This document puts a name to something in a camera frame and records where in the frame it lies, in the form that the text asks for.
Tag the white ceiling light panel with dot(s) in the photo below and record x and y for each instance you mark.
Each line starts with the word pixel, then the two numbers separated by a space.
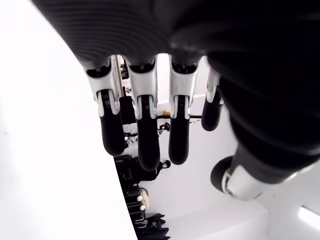
pixel 310 215

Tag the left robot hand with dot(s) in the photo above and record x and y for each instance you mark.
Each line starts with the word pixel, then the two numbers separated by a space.
pixel 225 50

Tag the black backpack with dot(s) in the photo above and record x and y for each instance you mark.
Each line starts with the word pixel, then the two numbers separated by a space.
pixel 150 176

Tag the black gantry beam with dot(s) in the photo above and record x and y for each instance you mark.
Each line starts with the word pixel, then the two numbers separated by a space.
pixel 195 116

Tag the black fabric bundle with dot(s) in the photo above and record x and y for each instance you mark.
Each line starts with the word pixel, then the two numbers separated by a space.
pixel 157 227

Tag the black tall cabinet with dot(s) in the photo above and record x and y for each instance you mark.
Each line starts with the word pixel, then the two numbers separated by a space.
pixel 127 110

